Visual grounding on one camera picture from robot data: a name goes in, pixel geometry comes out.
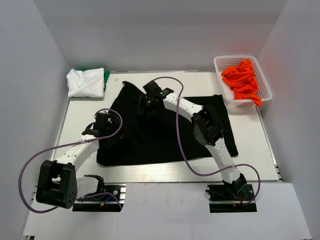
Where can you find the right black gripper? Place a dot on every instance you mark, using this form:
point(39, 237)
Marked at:
point(143, 101)

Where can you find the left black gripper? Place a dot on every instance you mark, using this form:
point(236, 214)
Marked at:
point(112, 125)

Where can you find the black t-shirt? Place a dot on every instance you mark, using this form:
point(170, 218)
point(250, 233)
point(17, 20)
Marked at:
point(154, 140)

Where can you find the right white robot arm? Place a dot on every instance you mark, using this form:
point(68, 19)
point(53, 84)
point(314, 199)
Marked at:
point(207, 130)

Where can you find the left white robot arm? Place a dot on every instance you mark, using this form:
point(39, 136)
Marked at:
point(58, 184)

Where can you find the white folded t-shirt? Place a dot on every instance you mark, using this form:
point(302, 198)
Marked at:
point(88, 83)

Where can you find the green folded t-shirt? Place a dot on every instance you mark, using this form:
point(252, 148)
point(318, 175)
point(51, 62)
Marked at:
point(106, 76)

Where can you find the white plastic mesh basket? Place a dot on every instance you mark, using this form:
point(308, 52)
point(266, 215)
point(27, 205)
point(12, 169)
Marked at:
point(223, 62)

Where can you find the orange crumpled t-shirt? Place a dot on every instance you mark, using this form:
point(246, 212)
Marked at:
point(242, 80)

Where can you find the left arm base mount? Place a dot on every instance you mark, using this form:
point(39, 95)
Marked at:
point(111, 202)

